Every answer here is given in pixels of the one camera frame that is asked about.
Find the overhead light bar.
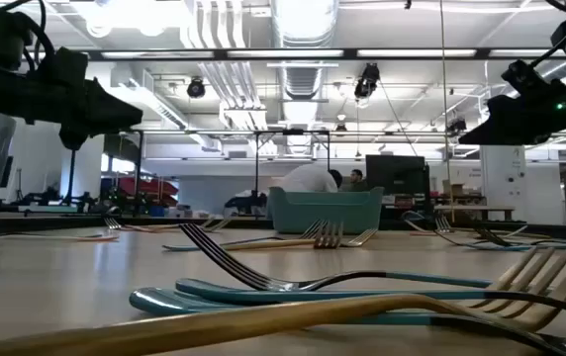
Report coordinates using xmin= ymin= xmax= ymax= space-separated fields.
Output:
xmin=84 ymin=46 xmax=566 ymax=62

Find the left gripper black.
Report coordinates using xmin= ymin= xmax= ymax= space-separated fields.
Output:
xmin=0 ymin=68 xmax=143 ymax=152

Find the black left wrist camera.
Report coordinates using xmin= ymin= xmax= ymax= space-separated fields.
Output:
xmin=39 ymin=46 xmax=90 ymax=85

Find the person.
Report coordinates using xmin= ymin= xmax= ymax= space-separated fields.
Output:
xmin=281 ymin=163 xmax=344 ymax=194
xmin=348 ymin=168 xmax=369 ymax=193

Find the black overhead camera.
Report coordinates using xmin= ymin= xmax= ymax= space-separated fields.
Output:
xmin=353 ymin=62 xmax=382 ymax=100

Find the silver ventilation duct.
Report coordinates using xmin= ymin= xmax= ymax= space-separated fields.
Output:
xmin=270 ymin=0 xmax=339 ymax=159

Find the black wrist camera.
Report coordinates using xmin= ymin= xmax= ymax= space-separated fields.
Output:
xmin=39 ymin=46 xmax=90 ymax=85
xmin=499 ymin=58 xmax=552 ymax=96

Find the red background object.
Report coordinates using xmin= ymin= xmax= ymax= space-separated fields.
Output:
xmin=114 ymin=176 xmax=180 ymax=208

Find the teal plastic bin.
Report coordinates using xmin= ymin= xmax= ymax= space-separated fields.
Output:
xmin=267 ymin=186 xmax=386 ymax=235

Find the black hanging camera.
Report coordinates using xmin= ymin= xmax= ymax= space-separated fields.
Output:
xmin=447 ymin=117 xmax=468 ymax=138
xmin=186 ymin=77 xmax=207 ymax=100

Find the black monitor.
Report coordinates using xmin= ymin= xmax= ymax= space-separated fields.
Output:
xmin=365 ymin=153 xmax=431 ymax=209

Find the cardboard box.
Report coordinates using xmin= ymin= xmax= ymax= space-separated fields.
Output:
xmin=441 ymin=179 xmax=466 ymax=198

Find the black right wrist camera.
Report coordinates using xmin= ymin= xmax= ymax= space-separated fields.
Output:
xmin=499 ymin=58 xmax=552 ymax=96

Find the wooden bench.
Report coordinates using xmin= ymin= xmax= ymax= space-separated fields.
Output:
xmin=433 ymin=205 xmax=516 ymax=223

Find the thin hanging cord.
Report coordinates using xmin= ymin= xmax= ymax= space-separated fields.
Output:
xmin=439 ymin=0 xmax=456 ymax=223

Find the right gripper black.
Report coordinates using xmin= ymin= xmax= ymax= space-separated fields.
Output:
xmin=458 ymin=73 xmax=566 ymax=145

